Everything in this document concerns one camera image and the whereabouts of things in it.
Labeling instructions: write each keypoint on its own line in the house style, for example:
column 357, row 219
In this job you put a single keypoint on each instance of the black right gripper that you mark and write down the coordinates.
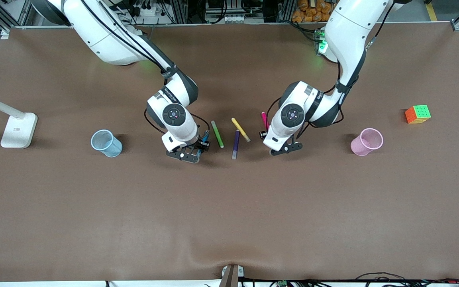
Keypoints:
column 203, row 144

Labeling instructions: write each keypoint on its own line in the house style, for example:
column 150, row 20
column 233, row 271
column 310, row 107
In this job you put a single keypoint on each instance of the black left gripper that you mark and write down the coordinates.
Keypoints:
column 262, row 134

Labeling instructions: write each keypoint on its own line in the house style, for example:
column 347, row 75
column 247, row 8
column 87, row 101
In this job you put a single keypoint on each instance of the blue marker pen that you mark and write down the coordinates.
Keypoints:
column 199, row 152

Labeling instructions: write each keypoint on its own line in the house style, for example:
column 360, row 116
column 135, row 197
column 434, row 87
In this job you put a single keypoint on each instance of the pink marker pen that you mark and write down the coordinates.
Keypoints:
column 264, row 119

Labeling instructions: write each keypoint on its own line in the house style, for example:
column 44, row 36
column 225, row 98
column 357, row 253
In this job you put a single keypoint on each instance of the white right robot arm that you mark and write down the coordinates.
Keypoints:
column 106, row 40

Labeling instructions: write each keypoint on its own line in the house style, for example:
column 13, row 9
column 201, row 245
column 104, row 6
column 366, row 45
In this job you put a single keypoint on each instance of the green marker pen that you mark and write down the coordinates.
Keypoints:
column 217, row 134

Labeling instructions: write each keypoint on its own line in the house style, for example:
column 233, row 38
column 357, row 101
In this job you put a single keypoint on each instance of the yellow marker pen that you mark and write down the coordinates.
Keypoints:
column 240, row 129

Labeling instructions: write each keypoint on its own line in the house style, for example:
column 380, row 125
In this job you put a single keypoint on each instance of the purple marker pen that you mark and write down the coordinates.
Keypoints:
column 236, row 143

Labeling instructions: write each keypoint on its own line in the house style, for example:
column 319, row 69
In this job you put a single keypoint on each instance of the light blue mesh cup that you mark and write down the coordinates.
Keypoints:
column 112, row 149

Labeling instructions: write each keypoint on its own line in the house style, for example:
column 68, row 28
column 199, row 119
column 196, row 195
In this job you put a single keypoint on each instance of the pink mesh cup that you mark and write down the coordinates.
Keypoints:
column 359, row 146

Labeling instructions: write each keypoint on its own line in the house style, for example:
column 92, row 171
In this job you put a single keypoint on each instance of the white connector block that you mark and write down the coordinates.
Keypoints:
column 233, row 18

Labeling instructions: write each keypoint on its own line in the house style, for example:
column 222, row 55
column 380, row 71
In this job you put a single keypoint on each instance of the orange snack packets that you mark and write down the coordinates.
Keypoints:
column 305, row 12

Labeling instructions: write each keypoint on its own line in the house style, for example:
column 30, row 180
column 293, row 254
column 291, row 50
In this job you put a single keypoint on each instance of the white power strip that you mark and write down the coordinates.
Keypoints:
column 146, row 11

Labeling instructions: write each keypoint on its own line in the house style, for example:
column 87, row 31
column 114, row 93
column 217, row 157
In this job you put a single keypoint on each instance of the small green circuit board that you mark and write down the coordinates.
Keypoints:
column 281, row 284

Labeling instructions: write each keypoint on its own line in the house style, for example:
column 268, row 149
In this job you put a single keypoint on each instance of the colourful puzzle cube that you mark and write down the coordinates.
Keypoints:
column 420, row 112

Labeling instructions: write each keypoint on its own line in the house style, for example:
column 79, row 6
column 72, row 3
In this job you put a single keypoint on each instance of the white desk lamp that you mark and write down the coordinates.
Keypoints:
column 18, row 133

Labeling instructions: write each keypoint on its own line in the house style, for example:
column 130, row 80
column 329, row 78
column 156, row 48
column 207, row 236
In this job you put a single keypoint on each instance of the brown camera mount post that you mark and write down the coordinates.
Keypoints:
column 231, row 279

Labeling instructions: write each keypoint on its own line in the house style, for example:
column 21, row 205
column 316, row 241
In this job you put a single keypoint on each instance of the metal table corner bracket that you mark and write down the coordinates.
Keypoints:
column 4, row 32
column 457, row 26

